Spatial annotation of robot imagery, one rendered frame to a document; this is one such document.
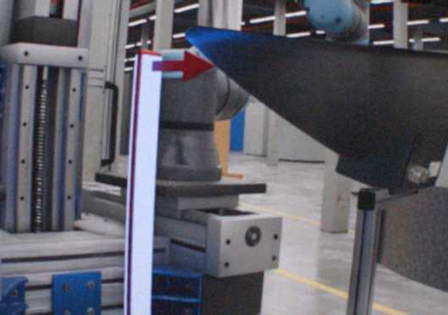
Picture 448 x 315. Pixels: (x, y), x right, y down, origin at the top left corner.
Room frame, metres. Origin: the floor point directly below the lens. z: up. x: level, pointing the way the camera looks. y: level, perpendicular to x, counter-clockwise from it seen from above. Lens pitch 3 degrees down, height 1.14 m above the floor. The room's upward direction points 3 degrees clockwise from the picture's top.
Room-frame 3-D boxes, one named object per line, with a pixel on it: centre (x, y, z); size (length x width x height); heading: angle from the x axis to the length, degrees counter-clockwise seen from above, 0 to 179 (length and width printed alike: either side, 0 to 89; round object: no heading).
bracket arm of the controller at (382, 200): (1.05, -0.27, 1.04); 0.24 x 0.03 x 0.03; 147
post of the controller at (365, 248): (0.96, -0.22, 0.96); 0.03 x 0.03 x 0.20; 57
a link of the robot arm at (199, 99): (1.20, 0.08, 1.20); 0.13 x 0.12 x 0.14; 157
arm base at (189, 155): (1.19, 0.08, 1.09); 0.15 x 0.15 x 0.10
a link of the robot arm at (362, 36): (1.19, -0.21, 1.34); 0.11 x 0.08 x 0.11; 157
